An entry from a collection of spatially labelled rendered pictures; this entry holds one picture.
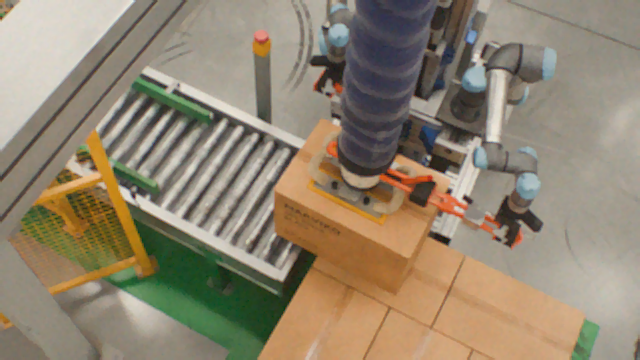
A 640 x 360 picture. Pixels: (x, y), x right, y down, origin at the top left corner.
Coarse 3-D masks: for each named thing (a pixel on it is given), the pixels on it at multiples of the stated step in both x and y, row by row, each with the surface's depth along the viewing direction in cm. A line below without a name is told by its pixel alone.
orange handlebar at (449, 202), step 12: (336, 144) 280; (336, 156) 278; (384, 180) 274; (396, 180) 273; (432, 204) 269; (444, 204) 268; (456, 204) 269; (456, 216) 268; (480, 228) 266; (492, 228) 264
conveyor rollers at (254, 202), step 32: (128, 96) 369; (96, 128) 357; (160, 128) 359; (224, 128) 361; (160, 160) 351; (192, 160) 351; (224, 160) 353; (256, 160) 352; (160, 192) 345; (192, 192) 342; (256, 192) 343; (224, 224) 337; (256, 224) 335; (288, 256) 328
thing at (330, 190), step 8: (328, 176) 286; (336, 176) 287; (312, 184) 284; (328, 184) 284; (336, 184) 281; (320, 192) 283; (328, 192) 282; (336, 192) 282; (336, 200) 281; (344, 200) 281; (360, 200) 281; (368, 200) 278; (376, 200) 281; (384, 200) 282; (352, 208) 280; (360, 208) 279; (368, 208) 279; (368, 216) 278; (376, 216) 278; (384, 216) 279
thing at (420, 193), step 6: (432, 180) 272; (414, 186) 271; (420, 186) 271; (426, 186) 271; (432, 186) 271; (408, 192) 270; (414, 192) 270; (420, 192) 270; (426, 192) 270; (432, 192) 269; (408, 198) 271; (414, 198) 270; (420, 198) 268; (426, 198) 269; (420, 204) 270; (426, 204) 270
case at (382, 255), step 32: (320, 128) 300; (288, 192) 284; (384, 192) 286; (288, 224) 304; (320, 224) 288; (352, 224) 278; (384, 224) 279; (416, 224) 279; (352, 256) 297; (384, 256) 281; (384, 288) 306
